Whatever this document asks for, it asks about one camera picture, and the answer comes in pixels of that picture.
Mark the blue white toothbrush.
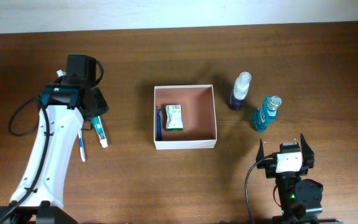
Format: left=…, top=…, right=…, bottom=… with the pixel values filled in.
left=78, top=130, right=86, bottom=162

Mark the green white toothpaste tube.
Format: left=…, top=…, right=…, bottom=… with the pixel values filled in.
left=91, top=116, right=108, bottom=148

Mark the purple foam soap bottle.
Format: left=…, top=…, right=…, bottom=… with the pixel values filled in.
left=229, top=72, right=252, bottom=110

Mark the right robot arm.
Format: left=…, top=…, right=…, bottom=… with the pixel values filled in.
left=255, top=135, right=340, bottom=224

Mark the blue disposable razor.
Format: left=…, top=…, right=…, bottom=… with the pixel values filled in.
left=156, top=106, right=163, bottom=141

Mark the teal mouthwash bottle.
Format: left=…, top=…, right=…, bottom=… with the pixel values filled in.
left=254, top=96, right=282, bottom=132

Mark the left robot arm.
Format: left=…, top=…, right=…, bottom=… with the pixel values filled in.
left=0, top=84, right=109, bottom=223

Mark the white cardboard box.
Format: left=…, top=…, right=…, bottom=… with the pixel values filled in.
left=154, top=85, right=218, bottom=150

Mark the green white soap packet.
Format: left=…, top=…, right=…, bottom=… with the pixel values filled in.
left=165, top=105, right=183, bottom=131

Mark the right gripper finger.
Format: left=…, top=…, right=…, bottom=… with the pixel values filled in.
left=256, top=139, right=264, bottom=162
left=300, top=133, right=314, bottom=168

